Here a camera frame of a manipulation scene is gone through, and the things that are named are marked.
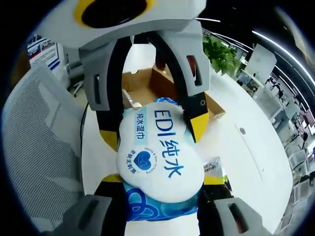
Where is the white blue soft wipes pack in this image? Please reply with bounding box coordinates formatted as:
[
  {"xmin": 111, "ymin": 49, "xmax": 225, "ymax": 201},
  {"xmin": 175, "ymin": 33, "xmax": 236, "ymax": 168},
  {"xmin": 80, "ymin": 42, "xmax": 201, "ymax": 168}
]
[{"xmin": 115, "ymin": 96, "xmax": 206, "ymax": 222}]

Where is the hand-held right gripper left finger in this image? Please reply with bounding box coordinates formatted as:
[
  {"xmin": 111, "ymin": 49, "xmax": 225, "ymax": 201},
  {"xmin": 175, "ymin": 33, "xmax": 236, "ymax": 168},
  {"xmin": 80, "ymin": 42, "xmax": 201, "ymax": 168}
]
[{"xmin": 41, "ymin": 173, "xmax": 133, "ymax": 236}]

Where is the brown cardboard shoe box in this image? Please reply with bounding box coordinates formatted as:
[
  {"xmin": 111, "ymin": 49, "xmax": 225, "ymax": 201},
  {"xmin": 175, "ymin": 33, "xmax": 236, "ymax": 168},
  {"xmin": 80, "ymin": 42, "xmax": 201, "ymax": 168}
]
[{"xmin": 121, "ymin": 67, "xmax": 226, "ymax": 121}]

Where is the silver foil packet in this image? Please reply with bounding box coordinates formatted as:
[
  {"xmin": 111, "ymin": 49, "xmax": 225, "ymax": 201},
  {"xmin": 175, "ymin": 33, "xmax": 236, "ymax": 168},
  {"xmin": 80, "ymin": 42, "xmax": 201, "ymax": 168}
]
[{"xmin": 202, "ymin": 156, "xmax": 229, "ymax": 185}]

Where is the person's left hand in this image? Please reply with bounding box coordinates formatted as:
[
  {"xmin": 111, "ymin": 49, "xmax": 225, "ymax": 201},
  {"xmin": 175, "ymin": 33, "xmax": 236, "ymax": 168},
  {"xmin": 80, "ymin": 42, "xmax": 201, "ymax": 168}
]
[{"xmin": 155, "ymin": 48, "xmax": 170, "ymax": 72}]

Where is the white mesh office chair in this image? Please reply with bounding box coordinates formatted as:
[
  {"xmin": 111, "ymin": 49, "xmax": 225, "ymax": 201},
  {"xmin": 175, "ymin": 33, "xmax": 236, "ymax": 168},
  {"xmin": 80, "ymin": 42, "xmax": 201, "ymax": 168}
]
[{"xmin": 2, "ymin": 65, "xmax": 87, "ymax": 234}]

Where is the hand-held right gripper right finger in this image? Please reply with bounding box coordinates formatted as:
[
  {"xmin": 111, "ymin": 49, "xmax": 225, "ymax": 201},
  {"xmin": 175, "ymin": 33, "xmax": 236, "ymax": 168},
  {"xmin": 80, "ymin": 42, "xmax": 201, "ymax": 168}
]
[{"xmin": 196, "ymin": 175, "xmax": 274, "ymax": 236}]

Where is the black cable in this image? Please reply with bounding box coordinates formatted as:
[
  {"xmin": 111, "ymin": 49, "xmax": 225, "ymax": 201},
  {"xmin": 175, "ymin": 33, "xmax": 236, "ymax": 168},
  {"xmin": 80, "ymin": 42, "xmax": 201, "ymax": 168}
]
[{"xmin": 79, "ymin": 102, "xmax": 90, "ymax": 158}]

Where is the green potted plant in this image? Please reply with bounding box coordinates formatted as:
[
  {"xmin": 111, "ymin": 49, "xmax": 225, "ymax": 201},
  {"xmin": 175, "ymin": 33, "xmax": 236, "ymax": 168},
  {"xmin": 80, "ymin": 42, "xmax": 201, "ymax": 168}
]
[{"xmin": 203, "ymin": 35, "xmax": 241, "ymax": 73}]

